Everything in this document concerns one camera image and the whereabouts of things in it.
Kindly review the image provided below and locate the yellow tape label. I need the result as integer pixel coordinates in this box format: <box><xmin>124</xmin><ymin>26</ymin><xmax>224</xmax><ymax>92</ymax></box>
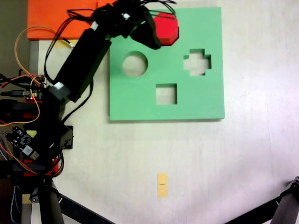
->
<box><xmin>157</xmin><ymin>172</ymin><xmax>168</xmax><ymax>199</ymax></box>

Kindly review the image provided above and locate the circuit board with wires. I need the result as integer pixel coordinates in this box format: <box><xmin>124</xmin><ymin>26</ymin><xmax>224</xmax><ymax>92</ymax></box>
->
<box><xmin>23</xmin><ymin>74</ymin><xmax>47</xmax><ymax>101</ymax></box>

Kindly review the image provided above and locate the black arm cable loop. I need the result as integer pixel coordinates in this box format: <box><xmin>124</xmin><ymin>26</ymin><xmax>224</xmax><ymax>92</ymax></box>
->
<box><xmin>43</xmin><ymin>8</ymin><xmax>94</xmax><ymax>82</ymax></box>

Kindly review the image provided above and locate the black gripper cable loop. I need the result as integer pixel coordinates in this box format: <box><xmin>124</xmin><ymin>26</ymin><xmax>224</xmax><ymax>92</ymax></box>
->
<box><xmin>139</xmin><ymin>0</ymin><xmax>178</xmax><ymax>16</ymax></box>

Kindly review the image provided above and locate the thin orange wire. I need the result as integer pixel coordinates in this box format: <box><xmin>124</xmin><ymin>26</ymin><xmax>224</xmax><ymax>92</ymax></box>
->
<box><xmin>0</xmin><ymin>26</ymin><xmax>59</xmax><ymax>127</ymax></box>

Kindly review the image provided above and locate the red and black clamp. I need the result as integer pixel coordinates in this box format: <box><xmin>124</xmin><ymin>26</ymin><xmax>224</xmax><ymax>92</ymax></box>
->
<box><xmin>0</xmin><ymin>99</ymin><xmax>45</xmax><ymax>118</ymax></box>
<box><xmin>0</xmin><ymin>158</ymin><xmax>59</xmax><ymax>179</ymax></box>

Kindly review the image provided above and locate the blue braided cable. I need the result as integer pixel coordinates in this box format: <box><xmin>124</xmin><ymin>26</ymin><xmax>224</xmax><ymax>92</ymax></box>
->
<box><xmin>10</xmin><ymin>184</ymin><xmax>22</xmax><ymax>224</ymax></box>

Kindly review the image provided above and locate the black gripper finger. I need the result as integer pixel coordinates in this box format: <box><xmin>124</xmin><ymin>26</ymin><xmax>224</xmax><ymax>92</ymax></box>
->
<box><xmin>129</xmin><ymin>21</ymin><xmax>162</xmax><ymax>50</ymax></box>
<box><xmin>142</xmin><ymin>6</ymin><xmax>160</xmax><ymax>40</ymax></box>

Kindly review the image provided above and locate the wide yellow tape piece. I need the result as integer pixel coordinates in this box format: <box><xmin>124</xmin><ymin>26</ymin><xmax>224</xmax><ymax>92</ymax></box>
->
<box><xmin>54</xmin><ymin>39</ymin><xmax>79</xmax><ymax>49</ymax></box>

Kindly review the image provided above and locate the red octagonal block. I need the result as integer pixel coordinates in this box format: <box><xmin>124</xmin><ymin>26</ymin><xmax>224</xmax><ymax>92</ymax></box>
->
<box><xmin>153</xmin><ymin>12</ymin><xmax>180</xmax><ymax>46</ymax></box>

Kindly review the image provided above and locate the black circuit board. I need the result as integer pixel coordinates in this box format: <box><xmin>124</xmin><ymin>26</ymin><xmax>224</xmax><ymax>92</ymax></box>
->
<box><xmin>6</xmin><ymin>125</ymin><xmax>41</xmax><ymax>162</ymax></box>

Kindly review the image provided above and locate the large orange foam block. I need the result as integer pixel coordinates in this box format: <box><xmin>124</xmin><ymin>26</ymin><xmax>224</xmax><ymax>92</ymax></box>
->
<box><xmin>27</xmin><ymin>0</ymin><xmax>99</xmax><ymax>40</ymax></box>

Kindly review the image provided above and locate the black USB cable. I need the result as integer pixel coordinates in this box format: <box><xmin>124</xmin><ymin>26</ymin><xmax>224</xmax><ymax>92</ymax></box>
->
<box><xmin>0</xmin><ymin>90</ymin><xmax>30</xmax><ymax>97</ymax></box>

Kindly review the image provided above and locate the black tripod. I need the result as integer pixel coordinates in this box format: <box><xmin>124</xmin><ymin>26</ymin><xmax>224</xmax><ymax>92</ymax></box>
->
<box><xmin>29</xmin><ymin>177</ymin><xmax>115</xmax><ymax>224</ymax></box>
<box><xmin>224</xmin><ymin>176</ymin><xmax>299</xmax><ymax>224</ymax></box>

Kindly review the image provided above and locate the green shape sorter board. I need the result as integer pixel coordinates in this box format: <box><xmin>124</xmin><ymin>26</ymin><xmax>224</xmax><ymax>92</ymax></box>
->
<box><xmin>108</xmin><ymin>7</ymin><xmax>225</xmax><ymax>122</ymax></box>

